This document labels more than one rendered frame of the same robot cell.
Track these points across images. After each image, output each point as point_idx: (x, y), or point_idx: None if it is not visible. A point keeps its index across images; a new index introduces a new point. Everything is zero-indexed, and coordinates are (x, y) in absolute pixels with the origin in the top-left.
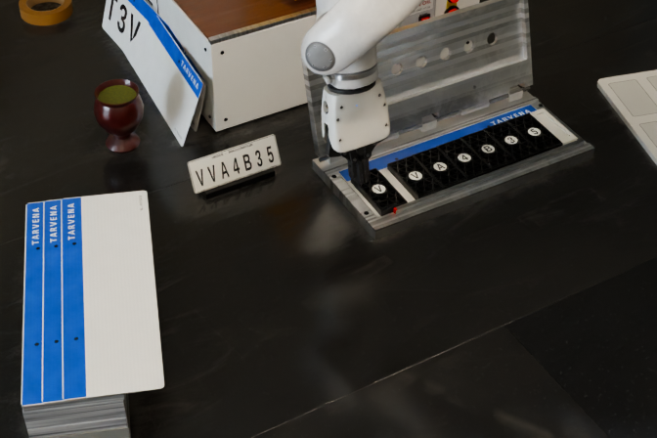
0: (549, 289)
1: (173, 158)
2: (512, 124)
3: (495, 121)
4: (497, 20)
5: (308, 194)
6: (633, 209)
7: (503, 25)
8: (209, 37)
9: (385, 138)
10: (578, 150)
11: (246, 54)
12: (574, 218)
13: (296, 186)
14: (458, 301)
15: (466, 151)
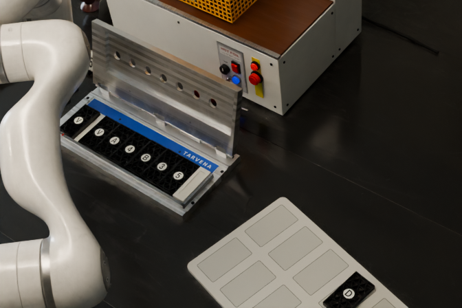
0: (29, 237)
1: (86, 30)
2: (181, 161)
3: (187, 153)
4: (218, 93)
5: (78, 95)
6: (132, 260)
7: (222, 101)
8: None
9: (74, 93)
10: (174, 207)
11: (122, 1)
12: (108, 230)
13: (83, 88)
14: (3, 196)
15: (138, 148)
